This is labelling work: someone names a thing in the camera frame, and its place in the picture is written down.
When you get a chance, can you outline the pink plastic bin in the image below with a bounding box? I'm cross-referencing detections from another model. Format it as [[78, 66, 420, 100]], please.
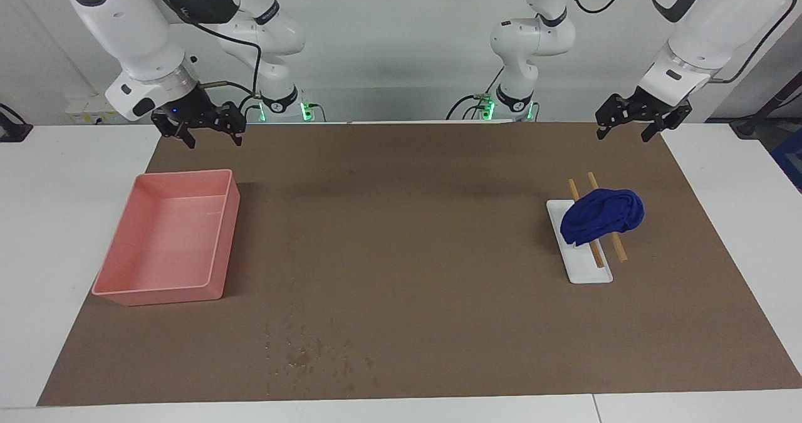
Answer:
[[91, 169, 241, 306]]

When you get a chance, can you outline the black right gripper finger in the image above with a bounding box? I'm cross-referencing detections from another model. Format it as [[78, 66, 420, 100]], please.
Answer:
[[216, 102, 246, 147], [152, 117, 196, 150]]

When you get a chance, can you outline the blue box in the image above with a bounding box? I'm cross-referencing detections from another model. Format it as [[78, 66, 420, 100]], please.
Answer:
[[769, 128, 802, 193]]

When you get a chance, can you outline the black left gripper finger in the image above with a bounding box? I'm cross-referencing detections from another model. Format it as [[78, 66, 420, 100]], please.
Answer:
[[640, 102, 693, 143], [595, 95, 627, 140]]

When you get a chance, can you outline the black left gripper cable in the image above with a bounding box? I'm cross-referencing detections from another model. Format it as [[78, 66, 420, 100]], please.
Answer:
[[708, 0, 799, 85]]

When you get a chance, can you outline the white wall socket box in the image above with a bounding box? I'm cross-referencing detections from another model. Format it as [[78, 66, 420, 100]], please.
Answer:
[[66, 95, 135, 125]]

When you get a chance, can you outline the brown table mat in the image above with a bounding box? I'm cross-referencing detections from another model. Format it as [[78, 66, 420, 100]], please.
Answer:
[[36, 121, 802, 407]]

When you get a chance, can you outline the black left base cable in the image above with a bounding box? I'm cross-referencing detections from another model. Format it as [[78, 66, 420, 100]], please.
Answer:
[[446, 66, 505, 121]]

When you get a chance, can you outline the white towel rack base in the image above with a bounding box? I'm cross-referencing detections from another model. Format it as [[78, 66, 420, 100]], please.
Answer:
[[546, 199, 614, 285]]

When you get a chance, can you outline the black base cable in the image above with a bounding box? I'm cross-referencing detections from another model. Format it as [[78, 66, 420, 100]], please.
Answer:
[[446, 66, 505, 121], [235, 91, 264, 124]]

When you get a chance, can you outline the wooden rack rod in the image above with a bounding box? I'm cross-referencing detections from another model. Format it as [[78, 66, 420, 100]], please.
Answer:
[[586, 172, 628, 263], [568, 178, 606, 269]]

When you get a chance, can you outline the black stand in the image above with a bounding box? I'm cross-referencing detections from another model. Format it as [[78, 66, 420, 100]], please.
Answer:
[[730, 72, 802, 138]]

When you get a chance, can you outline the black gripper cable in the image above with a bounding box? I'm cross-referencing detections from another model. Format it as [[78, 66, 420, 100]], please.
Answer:
[[708, 0, 799, 85], [150, 0, 263, 98]]

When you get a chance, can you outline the black clamp device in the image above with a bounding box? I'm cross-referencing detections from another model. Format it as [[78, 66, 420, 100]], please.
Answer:
[[0, 103, 33, 143]]

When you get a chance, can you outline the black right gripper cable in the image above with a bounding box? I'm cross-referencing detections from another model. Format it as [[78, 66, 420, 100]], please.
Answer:
[[150, 0, 263, 98]]

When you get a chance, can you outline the black right base cable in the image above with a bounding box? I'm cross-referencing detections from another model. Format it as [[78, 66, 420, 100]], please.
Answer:
[[235, 91, 264, 124]]

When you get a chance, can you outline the blue towel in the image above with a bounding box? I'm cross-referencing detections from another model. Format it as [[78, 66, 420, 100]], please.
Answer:
[[560, 188, 645, 247]]

